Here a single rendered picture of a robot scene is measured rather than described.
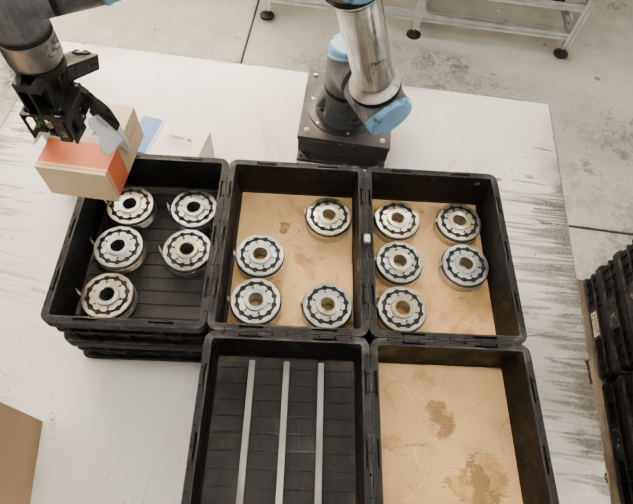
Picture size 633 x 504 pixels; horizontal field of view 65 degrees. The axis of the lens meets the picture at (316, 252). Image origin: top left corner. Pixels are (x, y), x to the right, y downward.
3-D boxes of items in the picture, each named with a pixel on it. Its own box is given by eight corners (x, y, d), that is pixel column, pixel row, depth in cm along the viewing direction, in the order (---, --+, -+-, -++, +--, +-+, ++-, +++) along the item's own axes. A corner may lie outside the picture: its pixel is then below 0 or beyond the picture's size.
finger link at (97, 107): (104, 137, 84) (59, 101, 78) (107, 129, 85) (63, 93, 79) (122, 129, 82) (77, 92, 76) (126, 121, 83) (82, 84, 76)
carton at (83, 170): (83, 127, 97) (68, 98, 90) (144, 135, 97) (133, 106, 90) (51, 193, 89) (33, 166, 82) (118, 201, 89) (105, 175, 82)
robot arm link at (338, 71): (355, 60, 132) (363, 15, 120) (381, 95, 127) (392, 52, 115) (315, 73, 128) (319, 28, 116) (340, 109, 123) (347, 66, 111)
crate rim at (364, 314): (230, 165, 112) (229, 158, 110) (362, 173, 113) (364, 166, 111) (207, 334, 92) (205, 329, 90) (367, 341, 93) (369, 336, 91)
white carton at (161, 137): (129, 169, 135) (119, 147, 127) (147, 137, 141) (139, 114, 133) (199, 186, 134) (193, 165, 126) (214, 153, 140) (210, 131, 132)
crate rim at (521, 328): (363, 173, 113) (364, 166, 111) (492, 180, 114) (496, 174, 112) (367, 341, 93) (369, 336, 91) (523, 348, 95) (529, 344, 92)
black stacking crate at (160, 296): (109, 184, 119) (93, 152, 109) (233, 191, 120) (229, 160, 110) (64, 343, 100) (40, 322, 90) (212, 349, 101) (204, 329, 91)
